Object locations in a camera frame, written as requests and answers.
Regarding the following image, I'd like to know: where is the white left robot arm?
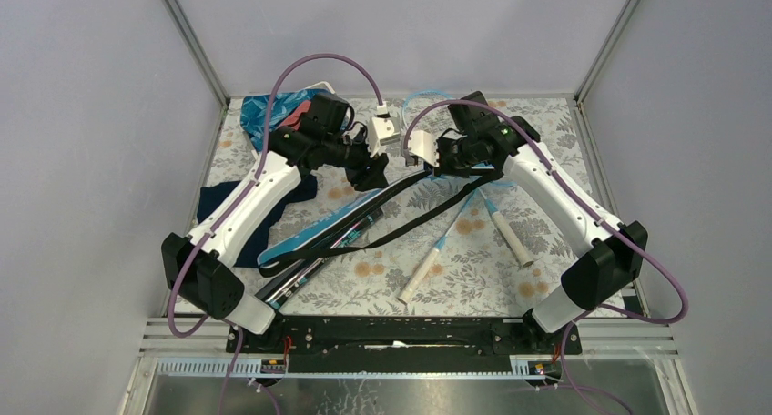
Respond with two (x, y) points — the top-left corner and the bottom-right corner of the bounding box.
(161, 91), (388, 352)

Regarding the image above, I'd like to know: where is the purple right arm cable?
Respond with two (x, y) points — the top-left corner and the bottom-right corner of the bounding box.
(402, 99), (689, 326)

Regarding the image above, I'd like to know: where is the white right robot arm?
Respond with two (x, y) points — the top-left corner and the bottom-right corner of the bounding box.
(438, 92), (648, 353)

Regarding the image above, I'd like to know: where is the white perforated plastic basket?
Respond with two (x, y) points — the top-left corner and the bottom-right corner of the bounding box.
(300, 81), (336, 99)

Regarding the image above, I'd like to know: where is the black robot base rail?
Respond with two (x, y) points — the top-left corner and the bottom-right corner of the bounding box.
(226, 314), (583, 374)

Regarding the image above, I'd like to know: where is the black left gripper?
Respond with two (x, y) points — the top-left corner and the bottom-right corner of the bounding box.
(322, 127), (389, 192)

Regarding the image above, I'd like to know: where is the black bag shoulder strap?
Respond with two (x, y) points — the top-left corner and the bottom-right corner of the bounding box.
(258, 169), (504, 279)

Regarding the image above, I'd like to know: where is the blue racket cover bag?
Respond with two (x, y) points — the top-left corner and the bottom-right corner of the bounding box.
(257, 188), (386, 277)

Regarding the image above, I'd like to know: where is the floral patterned table mat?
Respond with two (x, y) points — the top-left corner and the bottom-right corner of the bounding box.
(205, 98), (592, 317)

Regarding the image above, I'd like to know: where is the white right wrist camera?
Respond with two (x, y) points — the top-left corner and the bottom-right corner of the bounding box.
(401, 130), (439, 167)

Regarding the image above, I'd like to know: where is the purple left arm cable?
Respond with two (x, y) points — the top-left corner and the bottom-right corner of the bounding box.
(166, 53), (387, 339)

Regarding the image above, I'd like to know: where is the black shuttlecock tube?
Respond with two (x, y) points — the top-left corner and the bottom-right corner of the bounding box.
(255, 208), (383, 310)

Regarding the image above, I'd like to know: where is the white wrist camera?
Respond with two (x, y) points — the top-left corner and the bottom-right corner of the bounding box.
(366, 116), (401, 158)
(401, 130), (439, 167)

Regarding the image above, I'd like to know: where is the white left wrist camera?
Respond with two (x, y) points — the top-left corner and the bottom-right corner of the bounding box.
(366, 116), (401, 158)

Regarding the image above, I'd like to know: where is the salmon pink towel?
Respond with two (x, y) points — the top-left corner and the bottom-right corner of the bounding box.
(279, 101), (310, 129)

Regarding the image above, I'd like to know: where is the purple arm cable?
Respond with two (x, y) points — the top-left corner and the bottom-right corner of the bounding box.
(402, 99), (689, 326)
(166, 53), (387, 339)

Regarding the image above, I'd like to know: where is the teal leaf-patterned cloth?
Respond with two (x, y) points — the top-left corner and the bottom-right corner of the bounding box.
(239, 89), (322, 153)

